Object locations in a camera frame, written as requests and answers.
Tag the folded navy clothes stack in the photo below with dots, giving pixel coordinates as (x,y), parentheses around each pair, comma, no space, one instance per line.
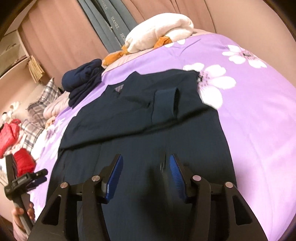
(81,81)

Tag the red puffer jacket near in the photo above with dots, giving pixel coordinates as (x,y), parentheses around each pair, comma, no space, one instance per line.
(24,162)

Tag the pink curtain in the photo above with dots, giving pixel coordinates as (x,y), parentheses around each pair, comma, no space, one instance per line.
(59,35)

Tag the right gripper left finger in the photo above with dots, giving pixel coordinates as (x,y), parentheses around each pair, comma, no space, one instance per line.
(106,182)

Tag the beige fringed hanging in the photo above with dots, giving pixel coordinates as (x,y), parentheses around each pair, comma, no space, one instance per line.
(35,69)

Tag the red puffer jacket far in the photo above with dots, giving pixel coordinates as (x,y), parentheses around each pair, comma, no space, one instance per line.
(9,135)

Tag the teal lettered curtain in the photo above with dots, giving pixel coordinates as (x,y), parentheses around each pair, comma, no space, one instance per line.
(111,20)

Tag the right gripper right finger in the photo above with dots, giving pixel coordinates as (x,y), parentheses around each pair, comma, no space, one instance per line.
(185,181)

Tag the grey plaid pillow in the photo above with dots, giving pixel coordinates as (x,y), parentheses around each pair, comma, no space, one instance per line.
(34,125)

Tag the dark navy zip jacket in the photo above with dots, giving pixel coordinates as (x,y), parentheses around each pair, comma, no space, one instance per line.
(146,118)

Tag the purple floral bed sheet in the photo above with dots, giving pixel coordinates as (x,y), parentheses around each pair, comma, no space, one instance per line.
(256,109)

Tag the person's left hand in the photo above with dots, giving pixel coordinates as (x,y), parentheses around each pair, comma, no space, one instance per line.
(18,212)

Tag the red puffer jacket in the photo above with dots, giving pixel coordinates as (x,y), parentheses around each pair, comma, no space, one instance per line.
(24,162)
(9,135)

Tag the pink quilt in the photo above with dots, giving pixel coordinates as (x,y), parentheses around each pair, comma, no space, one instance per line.
(57,106)

